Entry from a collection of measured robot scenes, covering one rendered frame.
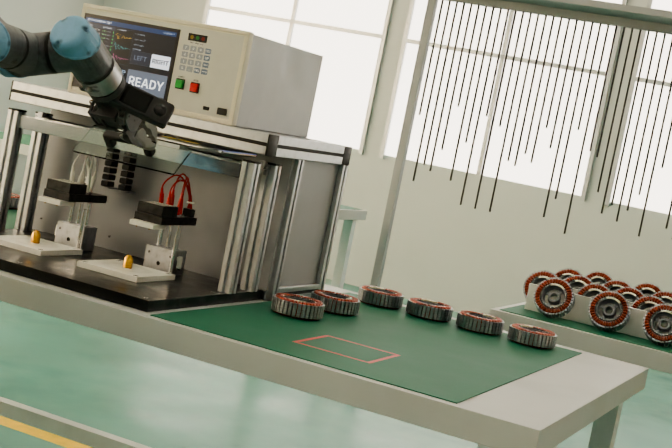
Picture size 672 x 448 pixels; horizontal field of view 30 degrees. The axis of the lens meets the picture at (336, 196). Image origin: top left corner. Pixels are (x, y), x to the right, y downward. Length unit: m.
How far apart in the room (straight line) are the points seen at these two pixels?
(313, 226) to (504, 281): 6.10
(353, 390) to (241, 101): 0.82
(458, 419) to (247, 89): 0.97
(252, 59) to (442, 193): 6.46
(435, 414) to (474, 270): 6.96
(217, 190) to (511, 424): 1.05
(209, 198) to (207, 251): 0.12
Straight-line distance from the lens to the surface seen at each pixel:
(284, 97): 2.90
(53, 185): 2.84
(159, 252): 2.77
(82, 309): 2.42
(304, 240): 2.91
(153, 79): 2.81
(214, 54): 2.74
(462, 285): 9.09
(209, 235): 2.86
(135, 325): 2.36
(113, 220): 2.99
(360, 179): 9.36
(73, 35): 2.20
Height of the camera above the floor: 1.17
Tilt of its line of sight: 3 degrees down
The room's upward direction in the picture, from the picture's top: 11 degrees clockwise
